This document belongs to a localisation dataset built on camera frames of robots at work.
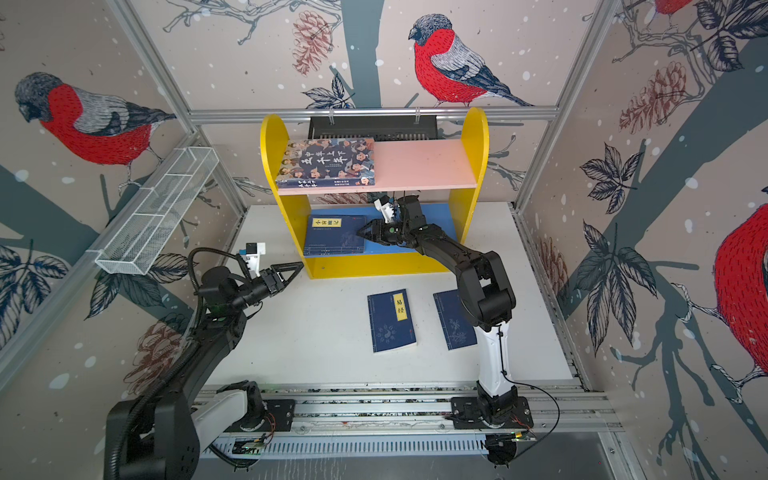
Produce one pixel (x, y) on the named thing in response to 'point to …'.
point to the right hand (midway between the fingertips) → (361, 237)
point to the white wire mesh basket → (163, 201)
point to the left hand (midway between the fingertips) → (298, 270)
